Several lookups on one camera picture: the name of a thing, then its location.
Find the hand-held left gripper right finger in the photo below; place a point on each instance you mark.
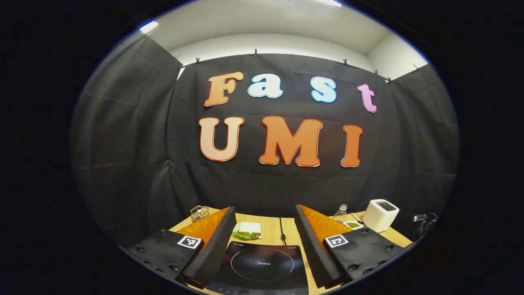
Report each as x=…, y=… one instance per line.
x=313, y=254

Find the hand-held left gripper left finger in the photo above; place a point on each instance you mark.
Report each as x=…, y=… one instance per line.
x=217, y=250

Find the black induction cooktop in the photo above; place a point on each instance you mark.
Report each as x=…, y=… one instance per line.
x=262, y=266

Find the sandwich with lettuce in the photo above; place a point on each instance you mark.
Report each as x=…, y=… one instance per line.
x=248, y=230

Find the clear plastic water bottle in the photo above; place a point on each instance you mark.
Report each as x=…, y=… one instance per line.
x=339, y=215

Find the white divided bean dish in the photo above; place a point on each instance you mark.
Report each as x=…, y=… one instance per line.
x=353, y=225

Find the white toaster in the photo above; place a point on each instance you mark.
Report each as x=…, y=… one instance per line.
x=378, y=217

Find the dark metal object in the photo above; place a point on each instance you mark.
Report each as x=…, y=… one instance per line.
x=423, y=223

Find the small ceiling light panel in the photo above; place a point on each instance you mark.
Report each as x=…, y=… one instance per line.
x=148, y=27

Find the large ceiling light panel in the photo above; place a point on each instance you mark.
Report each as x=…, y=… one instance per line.
x=332, y=3

